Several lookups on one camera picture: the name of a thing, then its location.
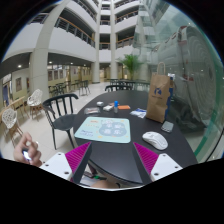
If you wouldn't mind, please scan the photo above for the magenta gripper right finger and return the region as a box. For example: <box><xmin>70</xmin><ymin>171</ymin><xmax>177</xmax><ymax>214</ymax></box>
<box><xmin>132</xmin><ymin>141</ymin><xmax>184</xmax><ymax>183</ymax></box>

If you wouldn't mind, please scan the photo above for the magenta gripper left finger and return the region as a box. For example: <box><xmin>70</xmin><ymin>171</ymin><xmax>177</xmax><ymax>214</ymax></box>
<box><xmin>39</xmin><ymin>141</ymin><xmax>93</xmax><ymax>185</ymax></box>

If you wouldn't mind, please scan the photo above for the white computer mouse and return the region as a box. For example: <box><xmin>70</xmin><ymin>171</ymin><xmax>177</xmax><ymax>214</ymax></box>
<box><xmin>142</xmin><ymin>131</ymin><xmax>168</xmax><ymax>150</ymax></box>

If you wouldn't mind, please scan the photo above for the light blue mouse pad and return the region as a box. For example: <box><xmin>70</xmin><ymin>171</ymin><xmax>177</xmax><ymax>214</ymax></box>
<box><xmin>74</xmin><ymin>117</ymin><xmax>131</xmax><ymax>144</ymax></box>

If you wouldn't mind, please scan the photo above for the person's left hand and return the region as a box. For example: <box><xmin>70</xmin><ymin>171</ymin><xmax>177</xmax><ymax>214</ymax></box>
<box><xmin>13</xmin><ymin>132</ymin><xmax>42</xmax><ymax>167</ymax></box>

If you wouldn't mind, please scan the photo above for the grey smartphone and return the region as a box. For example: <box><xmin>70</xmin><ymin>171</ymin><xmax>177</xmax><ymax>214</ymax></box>
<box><xmin>161</xmin><ymin>121</ymin><xmax>174</xmax><ymax>133</ymax></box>

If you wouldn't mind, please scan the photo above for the white plastic packet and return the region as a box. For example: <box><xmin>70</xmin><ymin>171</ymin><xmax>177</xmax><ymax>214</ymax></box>
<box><xmin>131</xmin><ymin>108</ymin><xmax>146</xmax><ymax>118</ymax></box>

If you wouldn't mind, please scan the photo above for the clear plastic wrapper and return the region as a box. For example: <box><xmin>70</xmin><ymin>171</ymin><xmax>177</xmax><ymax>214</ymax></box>
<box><xmin>84</xmin><ymin>107</ymin><xmax>100</xmax><ymax>115</ymax></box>

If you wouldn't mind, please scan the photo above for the black wooden chair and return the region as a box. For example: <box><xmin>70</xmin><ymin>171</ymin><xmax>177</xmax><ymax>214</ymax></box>
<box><xmin>42</xmin><ymin>93</ymin><xmax>78</xmax><ymax>147</ymax></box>

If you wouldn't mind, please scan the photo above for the orange flat packet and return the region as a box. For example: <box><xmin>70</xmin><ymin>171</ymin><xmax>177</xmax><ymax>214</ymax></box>
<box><xmin>118</xmin><ymin>105</ymin><xmax>131</xmax><ymax>110</ymax></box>

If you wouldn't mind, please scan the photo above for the small white box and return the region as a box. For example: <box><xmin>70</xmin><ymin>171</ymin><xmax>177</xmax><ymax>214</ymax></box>
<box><xmin>103</xmin><ymin>105</ymin><xmax>113</xmax><ymax>111</ymax></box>

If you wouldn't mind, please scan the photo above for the small grey box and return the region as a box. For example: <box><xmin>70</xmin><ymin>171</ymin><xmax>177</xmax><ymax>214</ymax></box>
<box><xmin>97</xmin><ymin>101</ymin><xmax>104</xmax><ymax>107</ymax></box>

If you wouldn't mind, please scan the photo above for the small blue-capped bottle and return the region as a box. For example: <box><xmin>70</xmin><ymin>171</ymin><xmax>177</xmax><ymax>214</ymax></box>
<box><xmin>114</xmin><ymin>101</ymin><xmax>119</xmax><ymax>113</ymax></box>

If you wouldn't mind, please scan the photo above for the white lattice chair far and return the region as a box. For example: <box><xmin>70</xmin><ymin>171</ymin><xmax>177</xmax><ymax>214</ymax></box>
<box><xmin>27</xmin><ymin>89</ymin><xmax>43</xmax><ymax>115</ymax></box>

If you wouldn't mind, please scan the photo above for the white lattice chair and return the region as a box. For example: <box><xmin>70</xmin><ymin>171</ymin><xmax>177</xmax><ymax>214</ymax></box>
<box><xmin>27</xmin><ymin>89</ymin><xmax>43</xmax><ymax>115</ymax></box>
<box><xmin>2</xmin><ymin>108</ymin><xmax>23</xmax><ymax>143</ymax></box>

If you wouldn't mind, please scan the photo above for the black chair behind table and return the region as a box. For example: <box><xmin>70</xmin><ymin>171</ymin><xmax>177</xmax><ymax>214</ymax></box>
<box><xmin>105</xmin><ymin>85</ymin><xmax>132</xmax><ymax>92</ymax></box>

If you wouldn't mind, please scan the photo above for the brown paper bag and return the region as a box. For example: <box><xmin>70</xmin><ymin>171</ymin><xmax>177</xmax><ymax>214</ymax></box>
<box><xmin>146</xmin><ymin>62</ymin><xmax>173</xmax><ymax>123</ymax></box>

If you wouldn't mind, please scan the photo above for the white lattice chair near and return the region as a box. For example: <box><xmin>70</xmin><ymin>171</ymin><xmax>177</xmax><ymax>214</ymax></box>
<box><xmin>2</xmin><ymin>108</ymin><xmax>23</xmax><ymax>143</ymax></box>

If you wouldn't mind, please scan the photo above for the potted palm plant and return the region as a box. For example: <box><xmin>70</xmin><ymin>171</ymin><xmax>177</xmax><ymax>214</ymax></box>
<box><xmin>118</xmin><ymin>54</ymin><xmax>142</xmax><ymax>79</ymax></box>

